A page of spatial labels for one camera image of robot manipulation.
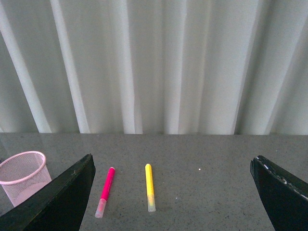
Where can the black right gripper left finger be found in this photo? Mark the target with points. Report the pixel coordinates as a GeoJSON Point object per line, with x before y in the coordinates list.
{"type": "Point", "coordinates": [58, 206]}

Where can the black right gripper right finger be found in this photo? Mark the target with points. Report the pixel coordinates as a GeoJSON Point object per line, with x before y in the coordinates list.
{"type": "Point", "coordinates": [283, 195]}

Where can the pink marker pen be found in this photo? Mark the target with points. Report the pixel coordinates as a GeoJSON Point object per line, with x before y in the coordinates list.
{"type": "Point", "coordinates": [105, 193]}

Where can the pink mesh pen cup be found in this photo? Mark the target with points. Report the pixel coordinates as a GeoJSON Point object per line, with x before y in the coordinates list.
{"type": "Point", "coordinates": [24, 174]}

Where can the yellow marker pen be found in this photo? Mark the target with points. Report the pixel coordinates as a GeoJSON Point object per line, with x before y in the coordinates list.
{"type": "Point", "coordinates": [150, 188]}

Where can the white pleated curtain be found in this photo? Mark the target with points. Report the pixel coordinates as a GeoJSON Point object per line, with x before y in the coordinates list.
{"type": "Point", "coordinates": [154, 66]}

